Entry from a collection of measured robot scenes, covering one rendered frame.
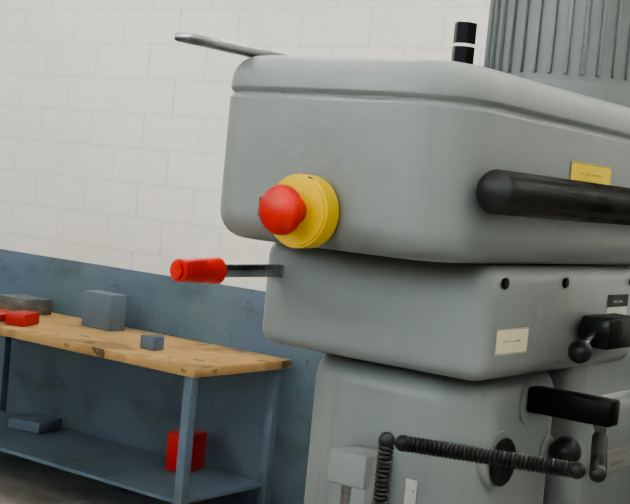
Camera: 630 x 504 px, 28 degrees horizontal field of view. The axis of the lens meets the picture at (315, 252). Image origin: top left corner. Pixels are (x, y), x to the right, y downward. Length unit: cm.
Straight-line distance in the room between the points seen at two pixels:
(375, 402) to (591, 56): 44
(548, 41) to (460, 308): 39
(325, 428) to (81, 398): 646
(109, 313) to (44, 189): 120
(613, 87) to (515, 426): 38
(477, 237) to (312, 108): 17
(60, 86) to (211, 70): 120
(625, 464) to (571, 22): 47
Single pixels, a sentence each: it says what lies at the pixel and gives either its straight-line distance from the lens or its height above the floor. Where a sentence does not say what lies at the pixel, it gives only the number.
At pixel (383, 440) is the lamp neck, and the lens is 103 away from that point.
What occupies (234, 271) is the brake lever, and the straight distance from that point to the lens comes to 110.
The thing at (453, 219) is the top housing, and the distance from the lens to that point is 98.
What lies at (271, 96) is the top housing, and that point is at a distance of 106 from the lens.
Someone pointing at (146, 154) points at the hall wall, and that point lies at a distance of 727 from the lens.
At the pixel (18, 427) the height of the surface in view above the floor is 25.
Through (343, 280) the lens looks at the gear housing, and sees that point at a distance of 112.
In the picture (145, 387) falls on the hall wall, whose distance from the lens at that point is 725.
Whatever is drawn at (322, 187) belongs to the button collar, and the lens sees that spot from 100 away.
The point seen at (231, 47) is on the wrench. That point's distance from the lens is 109.
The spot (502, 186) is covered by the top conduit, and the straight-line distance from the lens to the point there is 97.
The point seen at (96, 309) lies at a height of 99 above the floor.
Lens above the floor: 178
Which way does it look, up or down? 3 degrees down
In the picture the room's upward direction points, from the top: 5 degrees clockwise
